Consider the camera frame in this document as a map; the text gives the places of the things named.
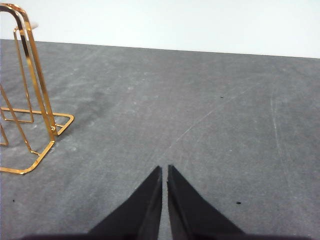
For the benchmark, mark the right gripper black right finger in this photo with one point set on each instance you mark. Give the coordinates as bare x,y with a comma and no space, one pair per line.
190,215

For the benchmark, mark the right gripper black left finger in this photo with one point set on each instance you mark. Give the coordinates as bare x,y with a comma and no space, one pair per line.
140,215

